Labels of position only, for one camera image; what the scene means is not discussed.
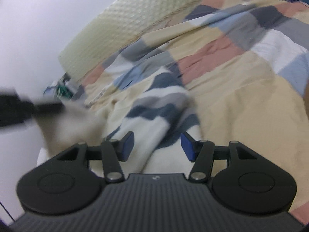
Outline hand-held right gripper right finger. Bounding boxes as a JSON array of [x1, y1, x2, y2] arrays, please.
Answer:
[[180, 131, 257, 183]]

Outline cream striped sweater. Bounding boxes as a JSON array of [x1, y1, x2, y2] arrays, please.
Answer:
[[40, 66, 202, 174]]

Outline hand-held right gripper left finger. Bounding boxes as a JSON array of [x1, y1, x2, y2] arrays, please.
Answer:
[[57, 131, 135, 183]]

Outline cream quilted headboard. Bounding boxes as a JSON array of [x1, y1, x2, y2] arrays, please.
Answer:
[[58, 0, 239, 83]]

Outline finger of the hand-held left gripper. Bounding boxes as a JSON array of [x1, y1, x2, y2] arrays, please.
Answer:
[[31, 101, 65, 114]]

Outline patchwork quilt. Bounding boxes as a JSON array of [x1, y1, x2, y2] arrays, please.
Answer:
[[72, 0, 309, 223]]

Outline green printed bag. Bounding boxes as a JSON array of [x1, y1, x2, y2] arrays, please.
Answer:
[[44, 78, 74, 101]]

